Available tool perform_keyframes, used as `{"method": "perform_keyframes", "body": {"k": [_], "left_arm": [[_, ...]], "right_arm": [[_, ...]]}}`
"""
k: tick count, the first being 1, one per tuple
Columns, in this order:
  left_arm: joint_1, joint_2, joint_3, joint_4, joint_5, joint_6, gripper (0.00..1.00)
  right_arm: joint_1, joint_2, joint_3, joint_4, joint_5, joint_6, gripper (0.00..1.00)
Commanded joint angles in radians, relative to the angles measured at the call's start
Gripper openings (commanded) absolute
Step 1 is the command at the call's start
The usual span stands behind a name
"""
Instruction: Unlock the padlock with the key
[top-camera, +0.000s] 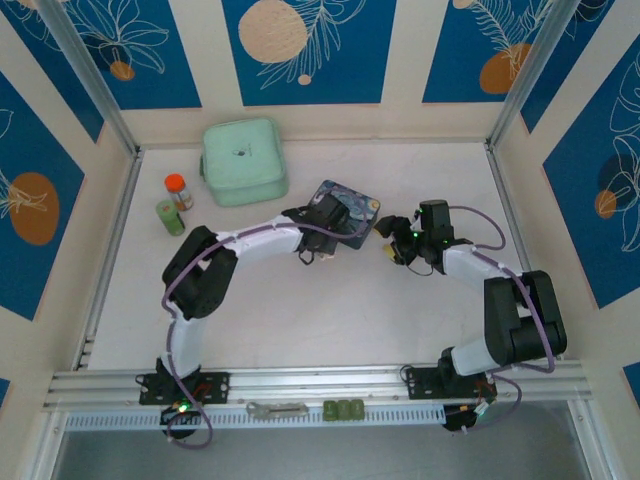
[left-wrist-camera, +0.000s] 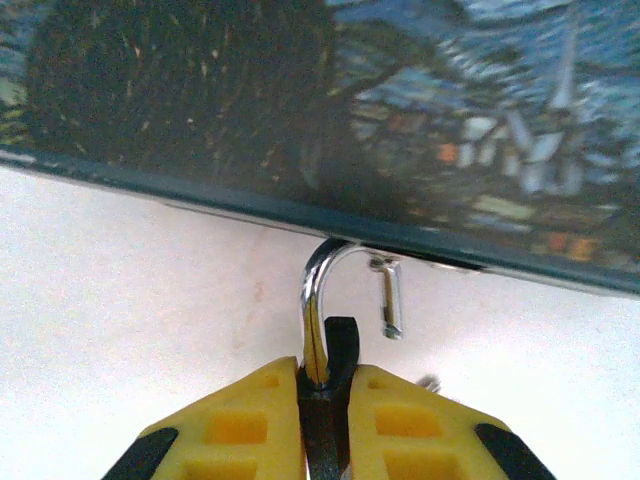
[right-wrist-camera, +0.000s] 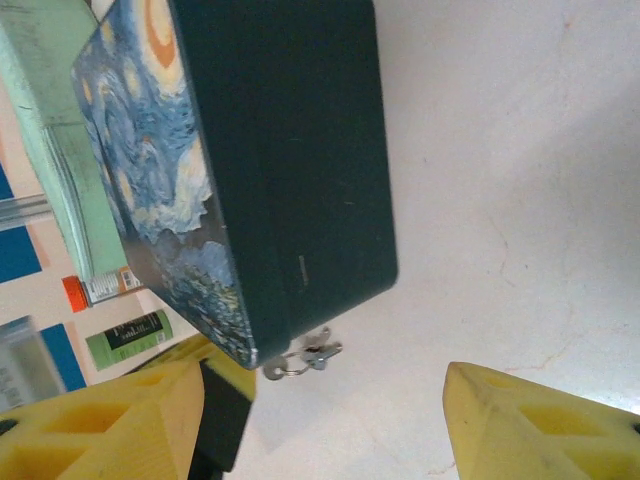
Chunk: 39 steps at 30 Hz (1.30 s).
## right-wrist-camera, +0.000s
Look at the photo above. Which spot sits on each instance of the starry night painted box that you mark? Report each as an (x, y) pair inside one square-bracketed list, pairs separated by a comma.
[(280, 150)]

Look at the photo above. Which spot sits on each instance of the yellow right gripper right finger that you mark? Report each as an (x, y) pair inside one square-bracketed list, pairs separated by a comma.
[(540, 430)]

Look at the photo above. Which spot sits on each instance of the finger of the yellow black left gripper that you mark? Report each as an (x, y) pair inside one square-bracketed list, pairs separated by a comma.
[(222, 400)]

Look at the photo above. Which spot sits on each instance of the mint green square case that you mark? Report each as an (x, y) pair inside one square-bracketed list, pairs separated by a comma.
[(45, 75)]

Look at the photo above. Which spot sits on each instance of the orange capped spice bottle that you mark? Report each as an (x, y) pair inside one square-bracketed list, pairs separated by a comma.
[(100, 290)]

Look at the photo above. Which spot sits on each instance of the aluminium frame post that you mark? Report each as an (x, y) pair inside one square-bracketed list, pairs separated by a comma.
[(25, 212), (27, 365)]

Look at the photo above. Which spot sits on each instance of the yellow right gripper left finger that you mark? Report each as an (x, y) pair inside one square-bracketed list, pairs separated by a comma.
[(100, 430)]

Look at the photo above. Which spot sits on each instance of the green cylindrical canister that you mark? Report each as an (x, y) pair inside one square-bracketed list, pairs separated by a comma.
[(130, 336)]

